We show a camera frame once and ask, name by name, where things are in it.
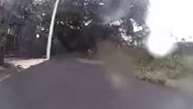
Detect pale concrete pole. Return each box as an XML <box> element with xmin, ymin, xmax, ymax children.
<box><xmin>44</xmin><ymin>0</ymin><xmax>63</xmax><ymax>62</ymax></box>

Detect overgrown grass verge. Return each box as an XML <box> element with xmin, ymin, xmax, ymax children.
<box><xmin>130</xmin><ymin>35</ymin><xmax>193</xmax><ymax>99</ymax></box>

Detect grey concrete pavement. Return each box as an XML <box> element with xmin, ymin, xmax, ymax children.
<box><xmin>0</xmin><ymin>53</ymin><xmax>49</xmax><ymax>94</ymax></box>

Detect wood of dark trees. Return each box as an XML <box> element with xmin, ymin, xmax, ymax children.
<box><xmin>0</xmin><ymin>0</ymin><xmax>154</xmax><ymax>69</ymax></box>

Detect grey asphalt road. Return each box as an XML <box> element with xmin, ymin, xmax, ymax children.
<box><xmin>0</xmin><ymin>46</ymin><xmax>193</xmax><ymax>109</ymax></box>

